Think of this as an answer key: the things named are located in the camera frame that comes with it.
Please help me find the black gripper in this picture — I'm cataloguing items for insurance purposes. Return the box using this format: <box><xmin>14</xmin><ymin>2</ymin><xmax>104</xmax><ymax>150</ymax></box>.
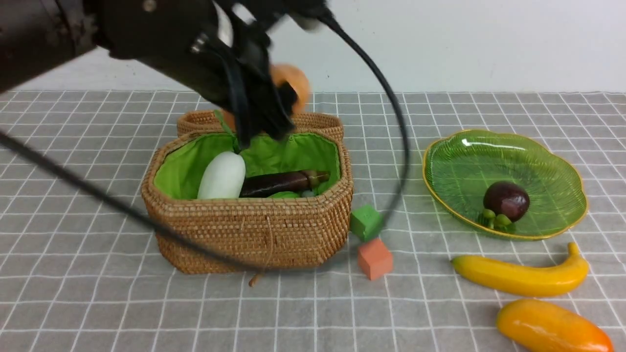
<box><xmin>138</xmin><ymin>17</ymin><xmax>299</xmax><ymax>150</ymax></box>

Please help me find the purple eggplant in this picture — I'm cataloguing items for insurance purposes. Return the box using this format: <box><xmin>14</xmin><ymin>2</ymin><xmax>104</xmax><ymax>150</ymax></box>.
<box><xmin>240</xmin><ymin>170</ymin><xmax>330</xmax><ymax>198</ymax></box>

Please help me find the white radish with leaves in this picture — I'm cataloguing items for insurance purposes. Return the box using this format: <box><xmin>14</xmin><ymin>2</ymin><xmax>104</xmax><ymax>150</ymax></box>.
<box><xmin>197</xmin><ymin>110</ymin><xmax>246</xmax><ymax>199</ymax></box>

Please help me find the dark purple mangosteen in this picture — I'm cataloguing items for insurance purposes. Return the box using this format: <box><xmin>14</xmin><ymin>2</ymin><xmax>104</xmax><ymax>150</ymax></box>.
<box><xmin>479</xmin><ymin>180</ymin><xmax>531</xmax><ymax>230</ymax></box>

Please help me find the yellow banana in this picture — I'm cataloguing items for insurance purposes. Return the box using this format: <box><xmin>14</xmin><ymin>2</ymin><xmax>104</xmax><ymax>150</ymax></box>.
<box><xmin>450</xmin><ymin>242</ymin><xmax>589</xmax><ymax>298</ymax></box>

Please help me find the orange mango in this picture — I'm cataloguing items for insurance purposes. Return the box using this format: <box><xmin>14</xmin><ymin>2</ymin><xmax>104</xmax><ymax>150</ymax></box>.
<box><xmin>495</xmin><ymin>299</ymin><xmax>614</xmax><ymax>352</ymax></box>

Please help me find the brown potato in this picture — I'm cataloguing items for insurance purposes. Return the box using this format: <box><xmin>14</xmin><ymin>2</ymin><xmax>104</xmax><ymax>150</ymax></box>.
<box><xmin>241</xmin><ymin>63</ymin><xmax>311</xmax><ymax>118</ymax></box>

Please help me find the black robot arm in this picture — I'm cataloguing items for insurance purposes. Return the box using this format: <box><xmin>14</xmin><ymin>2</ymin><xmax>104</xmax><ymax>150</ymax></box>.
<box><xmin>0</xmin><ymin>0</ymin><xmax>296</xmax><ymax>149</ymax></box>

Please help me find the woven rattan basket lid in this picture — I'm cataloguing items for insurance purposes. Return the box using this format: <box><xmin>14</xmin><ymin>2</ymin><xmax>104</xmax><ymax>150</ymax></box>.
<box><xmin>177</xmin><ymin>109</ymin><xmax>344</xmax><ymax>140</ymax></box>

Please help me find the woven rattan basket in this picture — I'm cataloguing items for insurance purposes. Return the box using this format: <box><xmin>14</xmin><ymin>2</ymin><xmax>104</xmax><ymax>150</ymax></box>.
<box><xmin>141</xmin><ymin>129</ymin><xmax>354</xmax><ymax>272</ymax></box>

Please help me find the green foam cube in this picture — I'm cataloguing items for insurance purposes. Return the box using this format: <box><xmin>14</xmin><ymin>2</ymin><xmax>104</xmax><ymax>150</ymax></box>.
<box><xmin>350</xmin><ymin>203</ymin><xmax>382</xmax><ymax>243</ymax></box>

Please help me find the orange foam cube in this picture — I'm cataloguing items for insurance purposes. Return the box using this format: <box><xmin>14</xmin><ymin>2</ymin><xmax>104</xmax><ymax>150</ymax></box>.
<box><xmin>357</xmin><ymin>238</ymin><xmax>394</xmax><ymax>281</ymax></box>

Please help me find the green glass leaf plate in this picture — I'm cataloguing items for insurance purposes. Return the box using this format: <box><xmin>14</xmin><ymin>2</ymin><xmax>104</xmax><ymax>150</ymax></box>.
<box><xmin>421</xmin><ymin>129</ymin><xmax>589</xmax><ymax>242</ymax></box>

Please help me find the grey checkered tablecloth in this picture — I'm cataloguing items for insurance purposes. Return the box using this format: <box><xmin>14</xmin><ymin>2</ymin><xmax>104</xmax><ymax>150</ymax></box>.
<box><xmin>0</xmin><ymin>93</ymin><xmax>625</xmax><ymax>352</ymax></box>

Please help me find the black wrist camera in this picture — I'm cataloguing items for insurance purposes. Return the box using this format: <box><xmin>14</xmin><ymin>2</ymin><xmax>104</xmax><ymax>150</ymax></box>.
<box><xmin>214</xmin><ymin>0</ymin><xmax>334</xmax><ymax>32</ymax></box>

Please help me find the black camera cable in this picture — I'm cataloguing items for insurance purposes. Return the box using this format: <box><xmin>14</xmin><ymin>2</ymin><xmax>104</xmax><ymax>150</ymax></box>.
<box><xmin>0</xmin><ymin>15</ymin><xmax>411</xmax><ymax>274</ymax></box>

